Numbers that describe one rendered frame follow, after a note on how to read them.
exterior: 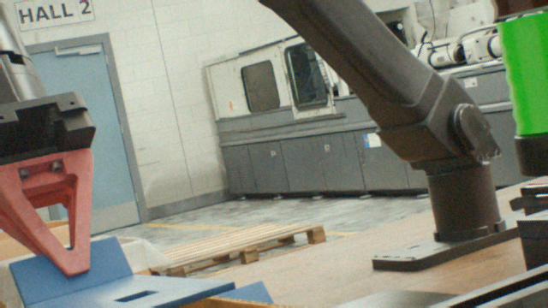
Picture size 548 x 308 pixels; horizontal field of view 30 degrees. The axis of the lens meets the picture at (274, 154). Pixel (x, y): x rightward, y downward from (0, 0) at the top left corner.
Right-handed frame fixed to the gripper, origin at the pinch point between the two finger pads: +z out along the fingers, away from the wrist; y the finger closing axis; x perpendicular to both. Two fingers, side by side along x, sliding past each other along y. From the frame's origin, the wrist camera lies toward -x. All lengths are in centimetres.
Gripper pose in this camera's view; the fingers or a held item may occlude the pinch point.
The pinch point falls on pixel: (73, 264)
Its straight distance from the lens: 64.6
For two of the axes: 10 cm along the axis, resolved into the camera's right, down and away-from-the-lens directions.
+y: 3.2, -5.6, -7.7
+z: 4.4, 8.0, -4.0
